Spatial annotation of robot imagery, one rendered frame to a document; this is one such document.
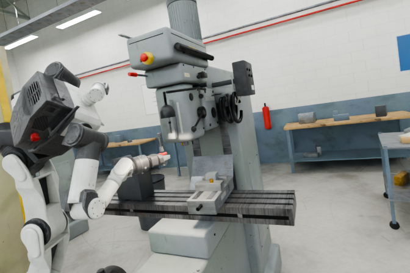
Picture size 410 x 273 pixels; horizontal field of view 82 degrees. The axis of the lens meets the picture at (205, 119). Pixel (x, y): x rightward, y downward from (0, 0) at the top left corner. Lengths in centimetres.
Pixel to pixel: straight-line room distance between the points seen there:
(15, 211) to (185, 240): 179
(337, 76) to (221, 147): 404
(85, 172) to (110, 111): 669
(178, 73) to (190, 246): 86
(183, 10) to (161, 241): 134
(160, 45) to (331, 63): 456
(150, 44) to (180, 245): 100
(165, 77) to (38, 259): 105
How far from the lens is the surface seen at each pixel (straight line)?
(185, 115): 126
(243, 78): 144
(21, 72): 1111
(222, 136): 169
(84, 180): 104
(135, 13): 727
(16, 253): 281
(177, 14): 163
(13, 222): 274
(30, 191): 141
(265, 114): 533
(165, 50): 118
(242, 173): 171
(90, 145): 107
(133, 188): 162
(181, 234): 130
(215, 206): 120
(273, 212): 123
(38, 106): 112
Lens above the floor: 148
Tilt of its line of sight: 3 degrees down
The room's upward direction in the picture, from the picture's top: 9 degrees counter-clockwise
